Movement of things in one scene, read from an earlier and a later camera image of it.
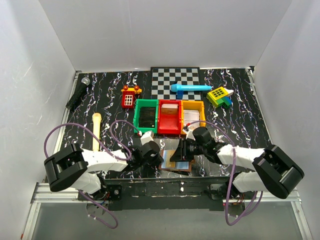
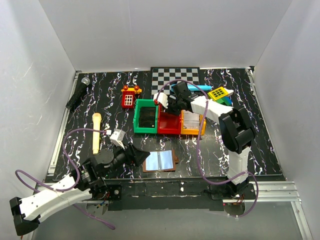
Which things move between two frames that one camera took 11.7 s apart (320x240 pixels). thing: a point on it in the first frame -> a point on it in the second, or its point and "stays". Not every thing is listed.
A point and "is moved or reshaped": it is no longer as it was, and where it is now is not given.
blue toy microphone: [175, 87] stays
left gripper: [157, 161] -> [134, 156]
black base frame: [207, 193] stays
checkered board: [162, 78] stays
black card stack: [147, 118] stays
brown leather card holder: [167, 165] is moved or reshaped
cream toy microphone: [96, 119] stays
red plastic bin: [169, 124] stays
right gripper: [181, 154] -> [170, 99]
